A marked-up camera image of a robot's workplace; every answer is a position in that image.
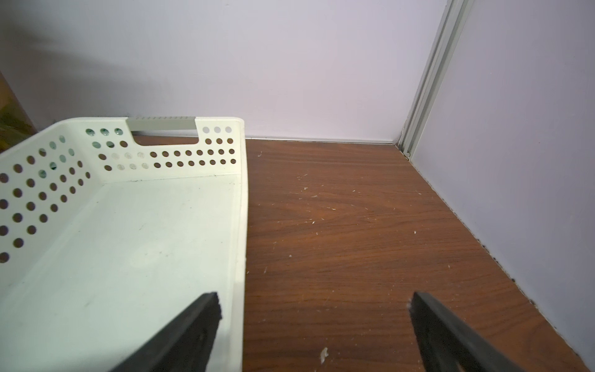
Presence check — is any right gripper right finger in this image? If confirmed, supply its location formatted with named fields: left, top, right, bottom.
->
left=408, top=291, right=522, bottom=371

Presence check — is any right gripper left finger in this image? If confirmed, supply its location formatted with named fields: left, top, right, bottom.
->
left=113, top=292, right=223, bottom=371

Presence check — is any white perforated plastic basket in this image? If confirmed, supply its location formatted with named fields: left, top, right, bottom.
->
left=1, top=117, right=248, bottom=371

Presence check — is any artificial potted plant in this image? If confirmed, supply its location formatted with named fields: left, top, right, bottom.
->
left=0, top=74, right=37, bottom=153

